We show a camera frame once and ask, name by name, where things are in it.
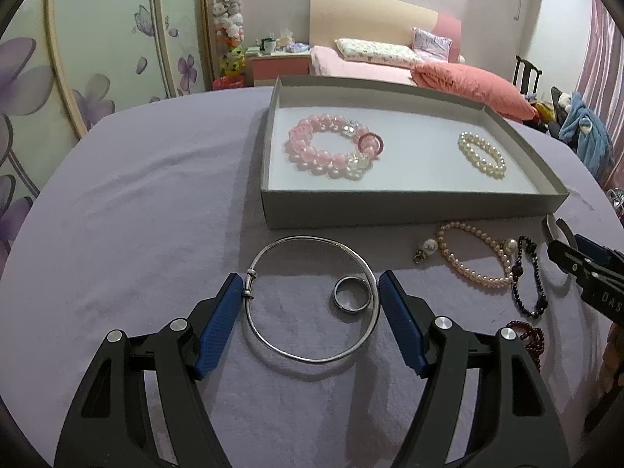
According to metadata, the blue garment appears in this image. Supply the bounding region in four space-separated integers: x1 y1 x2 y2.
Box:
558 91 613 177

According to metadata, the pink curtain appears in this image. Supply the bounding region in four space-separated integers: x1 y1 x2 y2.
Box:
575 0 624 191

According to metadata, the cream and pink headboard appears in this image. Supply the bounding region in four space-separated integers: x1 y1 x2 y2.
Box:
310 0 462 64

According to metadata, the black chair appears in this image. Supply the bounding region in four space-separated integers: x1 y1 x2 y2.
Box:
550 86 577 138

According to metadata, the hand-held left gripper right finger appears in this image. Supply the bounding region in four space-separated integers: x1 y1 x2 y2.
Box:
378 269 571 468

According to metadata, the folded pink quilt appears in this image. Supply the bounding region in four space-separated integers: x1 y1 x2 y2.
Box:
410 62 540 122

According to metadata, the bed with pink sheet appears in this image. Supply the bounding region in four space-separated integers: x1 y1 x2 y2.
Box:
310 46 421 87

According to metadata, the dark red bead bracelet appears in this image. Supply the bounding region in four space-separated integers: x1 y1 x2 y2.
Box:
504 320 546 374

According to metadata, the silver cuff bangle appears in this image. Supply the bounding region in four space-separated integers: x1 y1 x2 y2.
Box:
541 213 575 255

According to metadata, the pink bead bracelet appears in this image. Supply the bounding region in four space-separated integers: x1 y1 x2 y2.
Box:
285 113 379 181

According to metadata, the small red ring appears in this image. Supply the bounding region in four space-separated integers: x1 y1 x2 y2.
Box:
357 130 386 160

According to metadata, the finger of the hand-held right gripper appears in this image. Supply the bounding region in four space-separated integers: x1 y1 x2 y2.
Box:
574 233 624 268
546 241 611 284

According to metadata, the floral white pillow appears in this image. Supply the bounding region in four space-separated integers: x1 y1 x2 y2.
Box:
335 37 425 67

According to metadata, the stack of plush toys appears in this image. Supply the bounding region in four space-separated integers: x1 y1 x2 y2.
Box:
211 0 245 79

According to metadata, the thin silver bangle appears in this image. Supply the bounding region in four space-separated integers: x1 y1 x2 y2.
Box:
242 235 382 364

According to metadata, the black bead bracelet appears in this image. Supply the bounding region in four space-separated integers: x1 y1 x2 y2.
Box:
509 235 550 318

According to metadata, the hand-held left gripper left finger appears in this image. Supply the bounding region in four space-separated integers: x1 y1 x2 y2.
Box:
53 272 243 468

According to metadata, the pink and cream nightstand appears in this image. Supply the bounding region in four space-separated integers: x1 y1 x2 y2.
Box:
245 46 313 88

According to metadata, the grey cardboard box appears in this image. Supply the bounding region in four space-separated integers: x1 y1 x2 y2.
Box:
260 75 571 230

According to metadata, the person's right hand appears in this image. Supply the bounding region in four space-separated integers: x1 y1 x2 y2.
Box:
603 329 624 383

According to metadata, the purple pillow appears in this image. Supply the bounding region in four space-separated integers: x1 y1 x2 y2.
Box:
411 27 452 62

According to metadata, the wide silver ring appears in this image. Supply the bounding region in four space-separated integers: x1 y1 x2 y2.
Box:
331 275 372 312

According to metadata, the white pearl bracelet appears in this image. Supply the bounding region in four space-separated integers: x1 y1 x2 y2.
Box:
457 131 508 180

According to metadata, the dark wooden chair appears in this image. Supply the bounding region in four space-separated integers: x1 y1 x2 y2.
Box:
514 55 543 96

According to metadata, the floral sliding door wardrobe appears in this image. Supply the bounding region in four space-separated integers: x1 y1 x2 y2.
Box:
0 0 216 266

